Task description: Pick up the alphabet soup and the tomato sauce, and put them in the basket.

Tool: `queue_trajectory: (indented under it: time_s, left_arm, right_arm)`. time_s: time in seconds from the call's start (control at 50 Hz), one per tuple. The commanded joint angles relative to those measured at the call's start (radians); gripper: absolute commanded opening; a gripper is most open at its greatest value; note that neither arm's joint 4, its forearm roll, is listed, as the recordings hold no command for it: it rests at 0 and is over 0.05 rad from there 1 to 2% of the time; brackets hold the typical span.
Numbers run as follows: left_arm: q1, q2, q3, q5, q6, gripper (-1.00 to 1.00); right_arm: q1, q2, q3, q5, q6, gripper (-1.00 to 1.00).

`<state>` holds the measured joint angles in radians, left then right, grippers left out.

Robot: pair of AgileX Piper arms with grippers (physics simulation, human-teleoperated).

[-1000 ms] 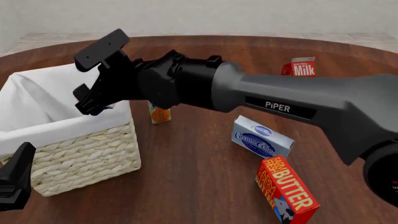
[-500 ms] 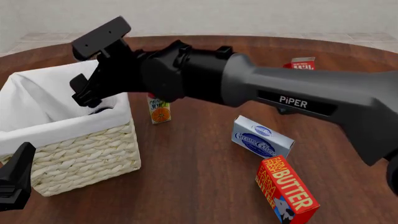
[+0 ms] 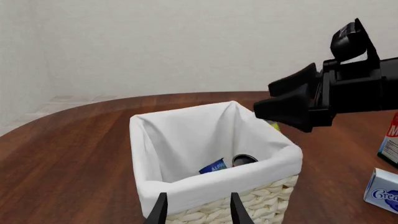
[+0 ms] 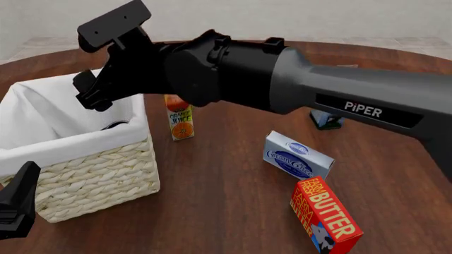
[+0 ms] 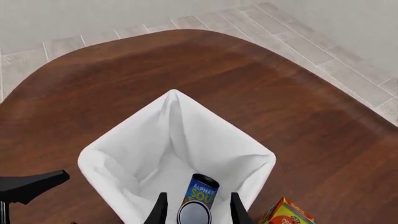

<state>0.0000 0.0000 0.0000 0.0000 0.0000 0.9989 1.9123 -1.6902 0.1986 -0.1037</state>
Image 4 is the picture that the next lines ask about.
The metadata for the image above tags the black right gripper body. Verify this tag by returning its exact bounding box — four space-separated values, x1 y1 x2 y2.
75 28 156 112

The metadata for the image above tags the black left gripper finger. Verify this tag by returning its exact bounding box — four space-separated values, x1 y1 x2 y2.
0 161 42 216

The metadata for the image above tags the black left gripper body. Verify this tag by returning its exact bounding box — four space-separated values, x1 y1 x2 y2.
0 202 37 240

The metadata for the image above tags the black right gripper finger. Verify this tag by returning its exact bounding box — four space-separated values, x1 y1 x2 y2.
72 70 98 92

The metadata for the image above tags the woven basket with white liner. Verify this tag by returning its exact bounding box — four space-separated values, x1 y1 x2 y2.
0 68 162 224

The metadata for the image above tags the tin with dark rim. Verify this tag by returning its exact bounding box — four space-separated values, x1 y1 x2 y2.
101 120 131 131

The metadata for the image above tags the flat black plate on stalk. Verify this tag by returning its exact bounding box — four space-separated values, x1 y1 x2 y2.
76 0 153 54

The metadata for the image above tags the orange juice carton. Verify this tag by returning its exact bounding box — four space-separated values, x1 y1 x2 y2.
163 94 196 142

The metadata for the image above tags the blue cream cheese box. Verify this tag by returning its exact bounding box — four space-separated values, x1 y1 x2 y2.
262 129 336 182

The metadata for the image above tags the small dark printed box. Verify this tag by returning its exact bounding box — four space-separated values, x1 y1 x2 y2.
309 109 346 131

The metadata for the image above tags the red butter box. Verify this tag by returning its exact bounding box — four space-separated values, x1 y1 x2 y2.
289 175 364 254

